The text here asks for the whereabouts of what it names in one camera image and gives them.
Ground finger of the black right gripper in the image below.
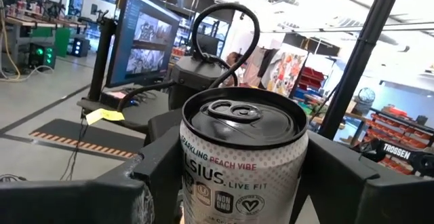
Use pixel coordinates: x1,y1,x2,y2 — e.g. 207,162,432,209
145,108,184,146

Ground black hazard-edged floor mat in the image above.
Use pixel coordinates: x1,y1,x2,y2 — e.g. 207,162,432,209
28,117,146,160

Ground red parts rack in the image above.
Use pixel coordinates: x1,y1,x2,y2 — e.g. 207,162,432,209
369,107,434,176

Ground black tagged cable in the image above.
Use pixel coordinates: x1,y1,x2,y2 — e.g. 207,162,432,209
117,80,177,113

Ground person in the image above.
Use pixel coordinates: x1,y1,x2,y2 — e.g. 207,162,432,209
222,51,245,88

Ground white Celsius can black lid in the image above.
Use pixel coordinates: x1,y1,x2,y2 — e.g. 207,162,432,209
179,87,310,224

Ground black computer green lights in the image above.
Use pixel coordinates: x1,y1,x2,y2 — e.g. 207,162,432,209
28,43,57,69

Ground wooden workbench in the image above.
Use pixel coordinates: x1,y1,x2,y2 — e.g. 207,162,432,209
5,13,87,57

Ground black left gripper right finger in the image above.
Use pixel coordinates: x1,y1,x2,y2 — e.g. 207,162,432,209
290,130,434,224

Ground colourful printed banner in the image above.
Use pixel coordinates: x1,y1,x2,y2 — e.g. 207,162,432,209
260,43,308,98

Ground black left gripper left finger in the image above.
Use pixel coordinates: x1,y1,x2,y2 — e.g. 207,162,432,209
0,126,184,224

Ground round wire fan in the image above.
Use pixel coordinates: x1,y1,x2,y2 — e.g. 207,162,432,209
354,87,376,116

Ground computer monitor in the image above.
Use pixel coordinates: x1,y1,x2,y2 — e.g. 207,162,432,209
104,0,181,88

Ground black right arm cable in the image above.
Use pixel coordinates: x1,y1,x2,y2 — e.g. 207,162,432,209
191,2,261,90

